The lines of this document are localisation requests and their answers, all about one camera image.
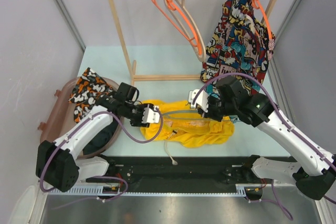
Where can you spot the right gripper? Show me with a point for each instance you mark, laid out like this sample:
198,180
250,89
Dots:
209,114

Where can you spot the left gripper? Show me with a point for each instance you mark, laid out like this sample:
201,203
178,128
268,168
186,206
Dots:
138,123

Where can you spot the yellow shorts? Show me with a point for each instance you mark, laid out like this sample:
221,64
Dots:
192,134

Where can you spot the mint green hanger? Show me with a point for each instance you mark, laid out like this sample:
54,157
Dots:
184,115

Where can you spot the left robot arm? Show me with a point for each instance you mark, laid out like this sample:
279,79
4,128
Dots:
58,165

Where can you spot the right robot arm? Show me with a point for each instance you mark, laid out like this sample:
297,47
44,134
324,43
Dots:
312,172

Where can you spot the camouflage orange shorts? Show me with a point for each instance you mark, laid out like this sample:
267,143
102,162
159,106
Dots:
88,89

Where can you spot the comic print shorts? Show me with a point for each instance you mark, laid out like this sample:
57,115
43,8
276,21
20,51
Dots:
239,43

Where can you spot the orange hanger right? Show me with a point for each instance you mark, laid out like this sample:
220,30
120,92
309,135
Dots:
257,5

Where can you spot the orange hanger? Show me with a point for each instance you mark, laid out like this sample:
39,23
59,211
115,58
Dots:
159,4
257,5

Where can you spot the beige wooden hanger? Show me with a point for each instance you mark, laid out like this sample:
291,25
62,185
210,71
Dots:
186,26

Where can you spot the orange hanger left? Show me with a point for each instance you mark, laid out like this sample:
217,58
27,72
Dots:
159,4

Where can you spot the dark navy garment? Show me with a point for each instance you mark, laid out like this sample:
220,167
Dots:
101,141

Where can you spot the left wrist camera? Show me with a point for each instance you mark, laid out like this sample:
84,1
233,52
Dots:
151,114

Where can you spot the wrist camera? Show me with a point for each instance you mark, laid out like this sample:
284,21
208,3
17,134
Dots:
151,114
198,101

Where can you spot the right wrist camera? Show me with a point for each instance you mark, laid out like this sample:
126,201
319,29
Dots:
198,101

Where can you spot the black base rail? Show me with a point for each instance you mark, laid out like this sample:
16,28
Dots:
190,173

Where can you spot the white cable duct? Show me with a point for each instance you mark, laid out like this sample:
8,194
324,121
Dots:
105,190

